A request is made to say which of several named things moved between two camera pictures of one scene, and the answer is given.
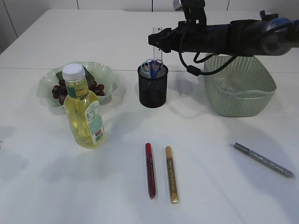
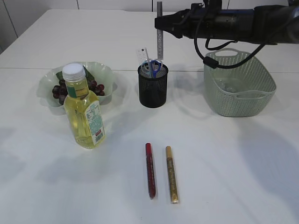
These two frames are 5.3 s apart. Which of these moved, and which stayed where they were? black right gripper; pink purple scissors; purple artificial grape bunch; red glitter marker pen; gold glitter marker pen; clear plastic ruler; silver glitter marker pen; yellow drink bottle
Moved: clear plastic ruler; silver glitter marker pen; black right gripper
Stayed: gold glitter marker pen; red glitter marker pen; pink purple scissors; purple artificial grape bunch; yellow drink bottle
